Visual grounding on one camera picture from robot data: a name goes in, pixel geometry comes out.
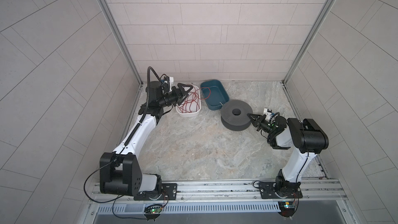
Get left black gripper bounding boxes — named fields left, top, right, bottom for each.
left=155, top=85, right=191, bottom=109

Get dark grey cable spool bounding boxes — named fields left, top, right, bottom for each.
left=221, top=100, right=253, bottom=131

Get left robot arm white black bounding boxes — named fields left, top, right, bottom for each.
left=99, top=66, right=194, bottom=199

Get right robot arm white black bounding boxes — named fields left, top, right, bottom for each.
left=247, top=113, right=329, bottom=199

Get white oval tray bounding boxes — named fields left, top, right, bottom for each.
left=176, top=85, right=202, bottom=117

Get teal oval tray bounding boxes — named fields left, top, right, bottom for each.
left=200, top=79, right=230, bottom=111

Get right circuit board with LED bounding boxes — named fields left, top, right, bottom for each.
left=278, top=201, right=296, bottom=218

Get circuit board with led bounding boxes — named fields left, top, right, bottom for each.
left=144, top=204, right=163, bottom=218
left=278, top=201, right=296, bottom=218

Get left circuit board with LED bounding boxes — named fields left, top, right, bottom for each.
left=144, top=204, right=163, bottom=218

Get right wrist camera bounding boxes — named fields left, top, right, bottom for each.
left=263, top=108, right=274, bottom=120

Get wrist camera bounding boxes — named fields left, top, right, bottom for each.
left=263, top=108, right=274, bottom=120
left=160, top=74, right=174, bottom=88

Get red cable bundle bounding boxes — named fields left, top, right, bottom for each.
left=178, top=86, right=211, bottom=114

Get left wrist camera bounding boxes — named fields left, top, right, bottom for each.
left=160, top=74, right=174, bottom=88

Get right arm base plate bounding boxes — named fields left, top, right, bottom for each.
left=258, top=181, right=303, bottom=199

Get aluminium mounting rail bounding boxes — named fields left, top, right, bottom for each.
left=88, top=178, right=347, bottom=204

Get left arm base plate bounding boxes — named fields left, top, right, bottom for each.
left=133, top=183, right=178, bottom=201

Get perforated cable duct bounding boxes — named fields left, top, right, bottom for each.
left=97, top=202, right=281, bottom=216

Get black loose cable left base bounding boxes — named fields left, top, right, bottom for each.
left=83, top=161, right=169, bottom=220

